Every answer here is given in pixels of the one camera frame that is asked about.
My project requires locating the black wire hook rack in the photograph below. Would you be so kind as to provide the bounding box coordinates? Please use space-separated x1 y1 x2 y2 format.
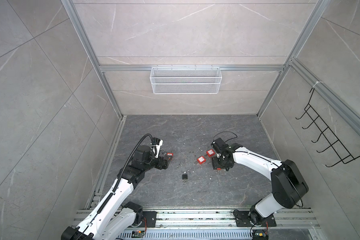
295 88 360 168

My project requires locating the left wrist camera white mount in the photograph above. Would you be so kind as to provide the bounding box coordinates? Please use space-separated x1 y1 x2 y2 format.
152 138 163 159

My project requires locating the red padlock rear right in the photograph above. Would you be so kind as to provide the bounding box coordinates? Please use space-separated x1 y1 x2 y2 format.
206 149 216 158

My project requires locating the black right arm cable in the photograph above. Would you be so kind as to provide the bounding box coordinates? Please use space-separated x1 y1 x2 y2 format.
212 131 238 144

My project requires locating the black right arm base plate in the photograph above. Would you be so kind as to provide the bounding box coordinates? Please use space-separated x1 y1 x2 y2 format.
233 210 277 227

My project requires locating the white wire mesh basket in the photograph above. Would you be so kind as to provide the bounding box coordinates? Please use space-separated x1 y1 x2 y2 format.
150 67 223 95

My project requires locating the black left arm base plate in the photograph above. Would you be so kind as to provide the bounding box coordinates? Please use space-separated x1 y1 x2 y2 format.
143 211 158 228

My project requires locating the red padlock middle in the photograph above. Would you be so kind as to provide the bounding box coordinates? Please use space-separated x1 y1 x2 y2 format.
197 156 206 165

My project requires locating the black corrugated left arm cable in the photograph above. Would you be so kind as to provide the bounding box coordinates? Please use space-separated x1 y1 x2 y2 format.
112 133 154 193

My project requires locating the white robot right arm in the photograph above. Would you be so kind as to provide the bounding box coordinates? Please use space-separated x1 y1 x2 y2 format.
211 138 309 226

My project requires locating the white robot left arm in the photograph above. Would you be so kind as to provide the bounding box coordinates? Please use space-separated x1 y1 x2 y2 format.
61 146 173 240

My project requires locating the aluminium front rail frame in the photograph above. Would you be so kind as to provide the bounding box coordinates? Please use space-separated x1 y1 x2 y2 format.
117 207 326 240

